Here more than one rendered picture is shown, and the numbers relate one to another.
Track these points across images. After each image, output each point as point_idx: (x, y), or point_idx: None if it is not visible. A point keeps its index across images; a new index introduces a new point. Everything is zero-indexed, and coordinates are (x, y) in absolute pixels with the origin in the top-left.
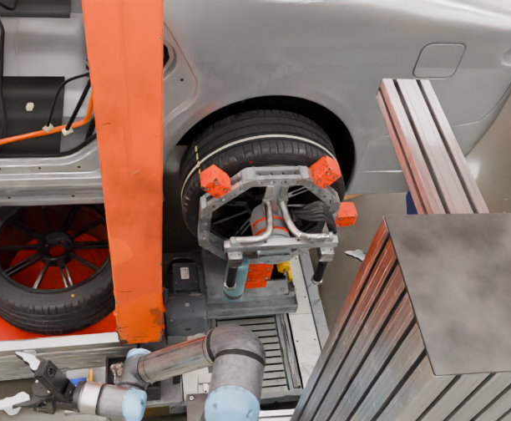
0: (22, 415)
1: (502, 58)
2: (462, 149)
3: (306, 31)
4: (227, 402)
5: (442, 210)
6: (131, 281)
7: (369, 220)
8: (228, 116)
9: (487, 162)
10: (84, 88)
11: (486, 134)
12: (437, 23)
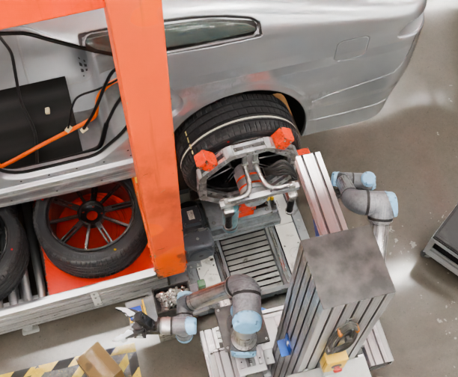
0: (93, 335)
1: (399, 35)
2: (387, 90)
3: (252, 55)
4: (244, 319)
5: (325, 232)
6: (163, 243)
7: (331, 129)
8: None
9: (432, 51)
10: (96, 104)
11: (431, 20)
12: (345, 29)
